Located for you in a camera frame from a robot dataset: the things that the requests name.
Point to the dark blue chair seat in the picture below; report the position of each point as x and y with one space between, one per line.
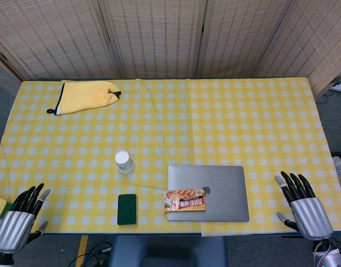
167 251

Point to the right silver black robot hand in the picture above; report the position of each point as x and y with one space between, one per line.
310 218

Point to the yellow towel with black trim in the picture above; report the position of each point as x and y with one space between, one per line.
84 96

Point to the woven bamboo screen panel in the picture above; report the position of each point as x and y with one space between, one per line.
239 36
153 36
317 41
53 36
2 73

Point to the grey closed laptop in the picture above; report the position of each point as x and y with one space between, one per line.
223 192

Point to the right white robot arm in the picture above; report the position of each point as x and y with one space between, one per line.
327 254

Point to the yellow floor tape strip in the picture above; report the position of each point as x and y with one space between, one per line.
81 250

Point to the small green object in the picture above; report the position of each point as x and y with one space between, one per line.
9 206

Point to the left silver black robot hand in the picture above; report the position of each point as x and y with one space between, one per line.
13 228

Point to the green scouring sponge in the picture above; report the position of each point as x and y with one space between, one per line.
127 209

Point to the yellow white checked tablecloth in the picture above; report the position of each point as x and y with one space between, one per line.
214 125

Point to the orange curry box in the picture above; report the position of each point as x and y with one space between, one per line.
184 200

